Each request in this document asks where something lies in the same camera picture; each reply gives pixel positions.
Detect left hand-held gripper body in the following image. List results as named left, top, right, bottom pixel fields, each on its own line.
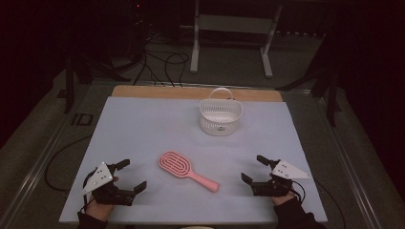
left=80, top=161, right=138, bottom=207

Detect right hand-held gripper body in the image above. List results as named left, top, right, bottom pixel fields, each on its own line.
left=250, top=158, right=313, bottom=198

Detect pink hairbrush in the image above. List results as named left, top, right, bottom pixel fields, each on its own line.
left=158, top=150, right=221, bottom=194

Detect person's right hand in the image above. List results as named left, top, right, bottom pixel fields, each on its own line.
left=271, top=192, right=298, bottom=207

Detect person's left hand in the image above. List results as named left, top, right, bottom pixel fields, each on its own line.
left=85, top=195, right=115, bottom=222

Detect pale table mat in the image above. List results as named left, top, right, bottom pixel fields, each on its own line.
left=58, top=95, right=329, bottom=225

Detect white plastic basket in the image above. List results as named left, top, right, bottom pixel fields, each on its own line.
left=199, top=87, right=244, bottom=137

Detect black tripod stand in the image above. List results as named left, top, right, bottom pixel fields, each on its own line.
left=62, top=47, right=132, bottom=115
left=276, top=31, right=342, bottom=128

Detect metal-legged desk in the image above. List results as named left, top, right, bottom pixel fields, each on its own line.
left=189, top=0, right=285, bottom=79

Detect dark equipment rack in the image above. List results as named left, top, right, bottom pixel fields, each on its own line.
left=125, top=0, right=149, bottom=63

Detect right hand-held gripper cable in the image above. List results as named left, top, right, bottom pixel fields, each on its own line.
left=289, top=178, right=308, bottom=203

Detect black floor bracket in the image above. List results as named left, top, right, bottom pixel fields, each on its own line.
left=71, top=112, right=95, bottom=127

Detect thin black cable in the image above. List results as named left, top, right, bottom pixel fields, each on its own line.
left=43, top=135, right=94, bottom=194

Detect metal floor rail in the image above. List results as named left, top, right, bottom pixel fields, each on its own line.
left=0, top=83, right=96, bottom=228
left=313, top=92, right=388, bottom=229

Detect black floor cables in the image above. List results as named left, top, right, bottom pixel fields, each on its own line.
left=133, top=31, right=191, bottom=89

